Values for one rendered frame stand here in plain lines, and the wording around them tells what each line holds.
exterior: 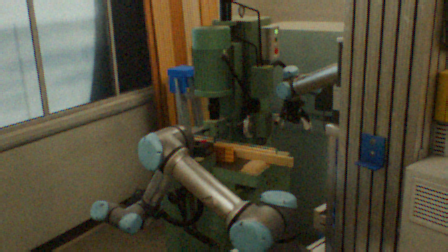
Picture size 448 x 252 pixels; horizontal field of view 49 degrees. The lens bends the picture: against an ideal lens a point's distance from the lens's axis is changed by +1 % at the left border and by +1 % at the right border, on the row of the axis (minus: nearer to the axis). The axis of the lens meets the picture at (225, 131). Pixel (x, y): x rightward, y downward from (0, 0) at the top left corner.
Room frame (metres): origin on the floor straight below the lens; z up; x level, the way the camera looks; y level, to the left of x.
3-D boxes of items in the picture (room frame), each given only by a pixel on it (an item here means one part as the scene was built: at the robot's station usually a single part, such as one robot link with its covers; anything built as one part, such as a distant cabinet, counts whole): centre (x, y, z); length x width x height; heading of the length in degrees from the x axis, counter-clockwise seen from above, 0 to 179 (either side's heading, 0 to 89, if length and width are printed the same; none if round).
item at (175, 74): (3.13, 0.22, 0.58); 0.27 x 0.25 x 1.16; 57
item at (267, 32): (2.45, -0.23, 1.40); 0.10 x 0.06 x 0.16; 149
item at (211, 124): (2.27, 0.04, 1.03); 0.14 x 0.07 x 0.09; 149
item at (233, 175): (2.16, 0.10, 0.87); 0.61 x 0.30 x 0.06; 59
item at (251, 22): (2.50, -0.09, 1.16); 0.22 x 0.22 x 0.72; 59
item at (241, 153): (2.19, -0.05, 0.92); 0.55 x 0.02 x 0.04; 59
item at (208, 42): (2.25, 0.05, 1.35); 0.18 x 0.18 x 0.31
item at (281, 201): (1.44, -0.16, 0.98); 0.13 x 0.12 x 0.14; 145
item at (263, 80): (2.36, -0.19, 1.23); 0.09 x 0.08 x 0.15; 149
